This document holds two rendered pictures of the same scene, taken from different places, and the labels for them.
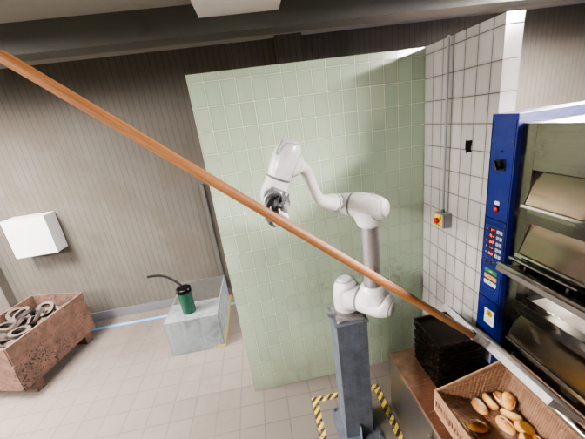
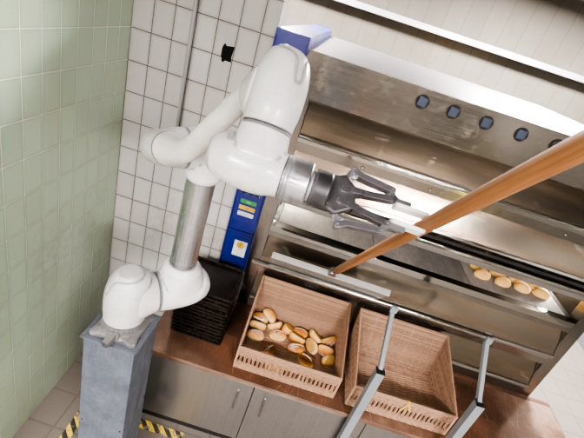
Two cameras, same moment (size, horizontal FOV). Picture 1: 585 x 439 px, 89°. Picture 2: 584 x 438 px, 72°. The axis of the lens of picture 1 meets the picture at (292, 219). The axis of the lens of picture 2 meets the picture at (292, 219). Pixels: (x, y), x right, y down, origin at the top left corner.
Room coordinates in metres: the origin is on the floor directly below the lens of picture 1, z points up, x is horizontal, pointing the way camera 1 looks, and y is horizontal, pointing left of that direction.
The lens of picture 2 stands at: (1.06, 0.79, 2.26)
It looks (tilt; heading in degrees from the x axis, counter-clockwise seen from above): 27 degrees down; 276
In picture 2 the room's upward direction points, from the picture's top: 18 degrees clockwise
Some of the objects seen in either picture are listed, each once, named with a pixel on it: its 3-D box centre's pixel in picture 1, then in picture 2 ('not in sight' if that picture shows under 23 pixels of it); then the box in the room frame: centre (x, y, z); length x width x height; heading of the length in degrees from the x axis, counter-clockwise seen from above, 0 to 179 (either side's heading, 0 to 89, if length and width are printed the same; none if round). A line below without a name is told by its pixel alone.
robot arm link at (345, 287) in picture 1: (346, 292); (129, 293); (1.66, -0.28, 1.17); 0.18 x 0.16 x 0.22; 48
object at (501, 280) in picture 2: not in sight; (499, 260); (-0.07, -1.75, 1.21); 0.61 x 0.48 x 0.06; 96
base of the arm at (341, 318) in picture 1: (344, 310); (121, 323); (1.67, -0.25, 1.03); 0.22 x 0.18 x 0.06; 95
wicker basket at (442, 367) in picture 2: not in sight; (400, 367); (0.40, -0.98, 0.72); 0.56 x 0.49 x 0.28; 7
